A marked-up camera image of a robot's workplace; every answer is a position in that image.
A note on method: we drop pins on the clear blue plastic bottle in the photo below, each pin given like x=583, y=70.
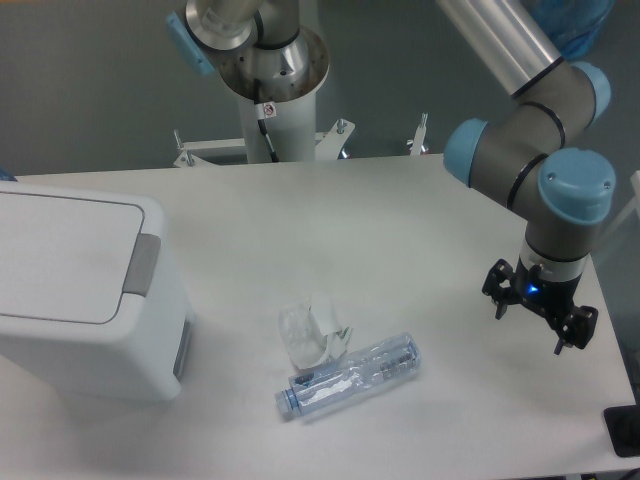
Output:
x=357, y=374

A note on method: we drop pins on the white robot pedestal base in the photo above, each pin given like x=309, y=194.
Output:
x=276, y=93

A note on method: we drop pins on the crumpled clear plastic wrapper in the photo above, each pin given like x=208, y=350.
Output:
x=311, y=332

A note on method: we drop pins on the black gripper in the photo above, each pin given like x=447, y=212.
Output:
x=547, y=288

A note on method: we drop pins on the silver blue-jointed robot arm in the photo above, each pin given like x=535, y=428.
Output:
x=525, y=162

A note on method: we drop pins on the black device at edge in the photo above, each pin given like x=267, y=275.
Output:
x=623, y=426

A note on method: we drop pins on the white plastic trash can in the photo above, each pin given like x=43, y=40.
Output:
x=91, y=298

